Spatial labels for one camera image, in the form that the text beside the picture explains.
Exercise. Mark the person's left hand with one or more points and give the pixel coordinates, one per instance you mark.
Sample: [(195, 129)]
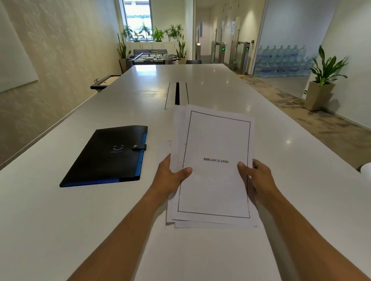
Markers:
[(167, 180)]

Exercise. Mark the person's right hand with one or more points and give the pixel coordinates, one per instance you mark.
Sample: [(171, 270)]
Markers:
[(262, 179)]

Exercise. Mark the person's right thumb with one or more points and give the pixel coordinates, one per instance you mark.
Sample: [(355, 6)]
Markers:
[(244, 169)]

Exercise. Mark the person's left thumb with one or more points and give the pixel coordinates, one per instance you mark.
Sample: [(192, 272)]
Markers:
[(183, 174)]

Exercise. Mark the stack of white paper sheets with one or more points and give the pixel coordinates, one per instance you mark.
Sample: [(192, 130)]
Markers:
[(216, 162)]

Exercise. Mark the person's left forearm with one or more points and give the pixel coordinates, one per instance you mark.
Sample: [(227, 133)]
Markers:
[(116, 244)]

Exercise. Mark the person's right forearm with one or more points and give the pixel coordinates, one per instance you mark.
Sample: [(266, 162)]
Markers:
[(305, 238)]

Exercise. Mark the black and blue document folder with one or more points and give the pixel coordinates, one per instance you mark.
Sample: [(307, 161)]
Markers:
[(107, 157)]

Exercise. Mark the access turnstile gate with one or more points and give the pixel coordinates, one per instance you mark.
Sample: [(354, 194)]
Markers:
[(241, 56), (219, 51), (198, 50)]

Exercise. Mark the stack of water bottles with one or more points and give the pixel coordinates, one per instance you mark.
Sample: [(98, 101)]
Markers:
[(280, 61)]

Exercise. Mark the potted plant in beige planter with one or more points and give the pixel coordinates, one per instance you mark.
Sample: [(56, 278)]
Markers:
[(322, 79)]

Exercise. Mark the foosball table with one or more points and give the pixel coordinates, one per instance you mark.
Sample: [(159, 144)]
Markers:
[(154, 57)]

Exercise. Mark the black tray table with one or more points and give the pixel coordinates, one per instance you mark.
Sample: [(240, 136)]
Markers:
[(105, 81)]

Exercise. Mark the tall snake plant in pot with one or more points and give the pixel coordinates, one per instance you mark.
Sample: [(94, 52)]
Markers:
[(122, 55), (181, 50)]

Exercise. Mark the grey sofa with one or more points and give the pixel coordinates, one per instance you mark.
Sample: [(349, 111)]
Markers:
[(149, 51)]

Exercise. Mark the white low cabinet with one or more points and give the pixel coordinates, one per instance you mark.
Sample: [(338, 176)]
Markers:
[(155, 46)]

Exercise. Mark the row of green windowsill plants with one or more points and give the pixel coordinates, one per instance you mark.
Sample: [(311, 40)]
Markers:
[(153, 33)]

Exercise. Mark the window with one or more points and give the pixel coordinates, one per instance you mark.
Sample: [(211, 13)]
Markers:
[(137, 17)]

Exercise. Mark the white wall board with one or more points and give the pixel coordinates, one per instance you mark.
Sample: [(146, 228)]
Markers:
[(3, 46)]

